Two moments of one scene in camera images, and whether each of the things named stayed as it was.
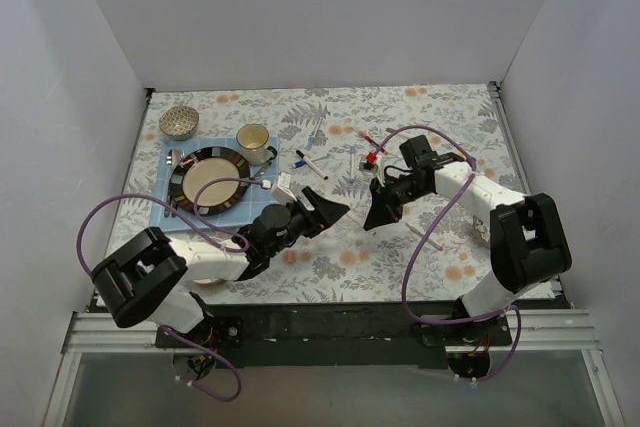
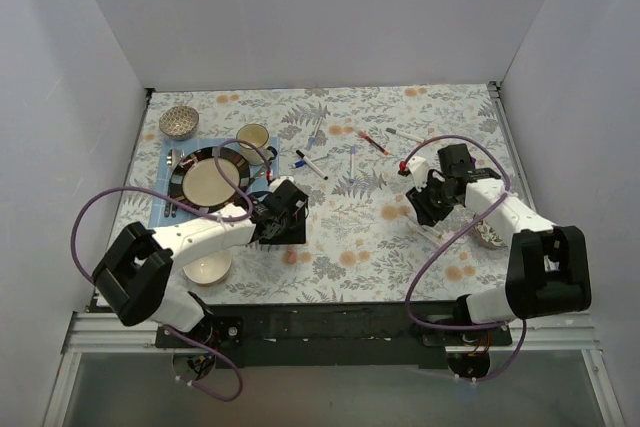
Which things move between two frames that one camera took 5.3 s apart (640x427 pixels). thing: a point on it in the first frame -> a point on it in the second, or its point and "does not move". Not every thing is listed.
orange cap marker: x=354 y=216 -> x=432 y=231
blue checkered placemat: x=166 y=211 does not move
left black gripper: x=310 y=212 -> x=288 y=229
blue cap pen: x=302 y=162 does not move
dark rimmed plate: x=201 y=165 does not move
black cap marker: x=311 y=164 does not move
